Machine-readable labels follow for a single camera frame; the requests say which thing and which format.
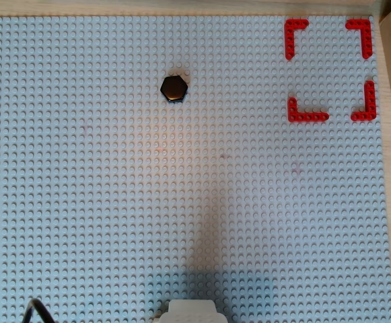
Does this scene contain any black hexagonal Lego piece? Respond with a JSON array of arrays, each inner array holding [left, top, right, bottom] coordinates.
[[159, 75, 189, 104]]

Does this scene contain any grey Lego baseplate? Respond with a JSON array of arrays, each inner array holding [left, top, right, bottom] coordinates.
[[0, 14, 391, 323]]

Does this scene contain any red L-shaped Lego beam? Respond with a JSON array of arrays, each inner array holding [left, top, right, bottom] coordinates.
[[350, 79, 377, 122], [345, 18, 374, 61], [287, 96, 330, 123], [283, 18, 310, 61]]

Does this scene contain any black camera cable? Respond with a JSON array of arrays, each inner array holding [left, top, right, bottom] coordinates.
[[22, 297, 57, 323]]

